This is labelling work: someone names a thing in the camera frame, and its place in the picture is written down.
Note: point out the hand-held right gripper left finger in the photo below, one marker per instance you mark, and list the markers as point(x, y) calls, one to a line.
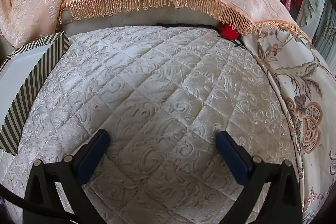
point(94, 155)

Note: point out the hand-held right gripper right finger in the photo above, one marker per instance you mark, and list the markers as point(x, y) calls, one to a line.
point(233, 158)

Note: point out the striped cardboard box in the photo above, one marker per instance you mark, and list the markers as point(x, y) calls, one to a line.
point(21, 69)

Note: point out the cream quilted bed cover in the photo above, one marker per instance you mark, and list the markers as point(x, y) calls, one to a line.
point(157, 82)

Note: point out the floral embroidered cloth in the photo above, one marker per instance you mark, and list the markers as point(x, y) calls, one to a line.
point(302, 77)

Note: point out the small red object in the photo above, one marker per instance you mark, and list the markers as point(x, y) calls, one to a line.
point(227, 31)

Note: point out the cream upholstered backrest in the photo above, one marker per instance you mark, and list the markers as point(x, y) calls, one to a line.
point(131, 20)

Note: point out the pale green hanging cloth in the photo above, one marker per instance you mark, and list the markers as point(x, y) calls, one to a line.
point(312, 1)

